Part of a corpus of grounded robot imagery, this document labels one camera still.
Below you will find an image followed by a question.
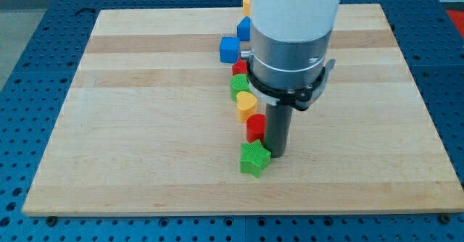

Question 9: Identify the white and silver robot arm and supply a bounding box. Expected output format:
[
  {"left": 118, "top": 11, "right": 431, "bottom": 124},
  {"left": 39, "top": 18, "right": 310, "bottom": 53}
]
[{"left": 250, "top": 0, "right": 340, "bottom": 91}]

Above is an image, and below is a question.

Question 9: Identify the red block behind arm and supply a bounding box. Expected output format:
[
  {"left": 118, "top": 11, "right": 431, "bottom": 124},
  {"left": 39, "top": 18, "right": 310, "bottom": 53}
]
[{"left": 232, "top": 57, "right": 248, "bottom": 75}]

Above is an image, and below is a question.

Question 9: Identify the blue cube block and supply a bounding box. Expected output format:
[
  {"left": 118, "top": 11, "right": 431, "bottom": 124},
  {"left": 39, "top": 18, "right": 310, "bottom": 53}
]
[{"left": 219, "top": 37, "right": 240, "bottom": 64}]

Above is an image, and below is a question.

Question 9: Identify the yellow heart block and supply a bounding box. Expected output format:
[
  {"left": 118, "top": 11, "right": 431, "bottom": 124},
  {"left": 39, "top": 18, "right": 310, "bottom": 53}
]
[{"left": 236, "top": 91, "right": 257, "bottom": 122}]

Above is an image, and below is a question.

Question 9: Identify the red cylinder block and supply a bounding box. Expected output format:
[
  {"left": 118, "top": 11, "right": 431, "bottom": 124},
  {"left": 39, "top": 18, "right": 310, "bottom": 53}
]
[{"left": 246, "top": 113, "right": 266, "bottom": 143}]

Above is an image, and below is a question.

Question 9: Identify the green cylinder block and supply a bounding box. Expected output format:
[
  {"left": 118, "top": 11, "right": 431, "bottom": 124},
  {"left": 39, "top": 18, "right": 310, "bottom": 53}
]
[{"left": 230, "top": 74, "right": 250, "bottom": 102}]

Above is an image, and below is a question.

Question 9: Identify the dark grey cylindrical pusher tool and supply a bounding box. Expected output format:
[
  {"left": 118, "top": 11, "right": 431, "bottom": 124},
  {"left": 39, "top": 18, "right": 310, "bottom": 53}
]
[{"left": 264, "top": 104, "right": 293, "bottom": 158}]

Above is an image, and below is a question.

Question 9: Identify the green star block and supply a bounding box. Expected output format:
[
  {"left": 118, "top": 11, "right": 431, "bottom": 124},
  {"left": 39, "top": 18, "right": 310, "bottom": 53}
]
[{"left": 239, "top": 139, "right": 271, "bottom": 178}]

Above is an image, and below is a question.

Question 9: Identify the blue pentagon block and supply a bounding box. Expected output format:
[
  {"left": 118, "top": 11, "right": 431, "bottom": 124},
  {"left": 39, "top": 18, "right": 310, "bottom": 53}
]
[{"left": 236, "top": 16, "right": 251, "bottom": 41}]

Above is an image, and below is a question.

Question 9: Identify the wooden board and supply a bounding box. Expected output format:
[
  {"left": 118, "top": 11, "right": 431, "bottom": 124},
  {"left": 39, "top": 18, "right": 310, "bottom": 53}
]
[{"left": 22, "top": 4, "right": 463, "bottom": 217}]

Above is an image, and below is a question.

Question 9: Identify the yellow block at back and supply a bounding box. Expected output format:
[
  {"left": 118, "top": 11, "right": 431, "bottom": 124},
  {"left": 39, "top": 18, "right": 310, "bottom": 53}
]
[{"left": 242, "top": 0, "right": 251, "bottom": 17}]

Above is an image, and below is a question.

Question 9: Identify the red object at right edge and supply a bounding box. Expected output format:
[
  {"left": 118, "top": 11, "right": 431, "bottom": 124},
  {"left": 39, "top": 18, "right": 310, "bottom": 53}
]
[{"left": 446, "top": 10, "right": 464, "bottom": 37}]

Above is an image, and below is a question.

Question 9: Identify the black clamp ring with lever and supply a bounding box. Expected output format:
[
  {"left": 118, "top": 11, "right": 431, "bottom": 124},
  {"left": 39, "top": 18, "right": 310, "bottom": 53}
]
[{"left": 246, "top": 58, "right": 336, "bottom": 112}]

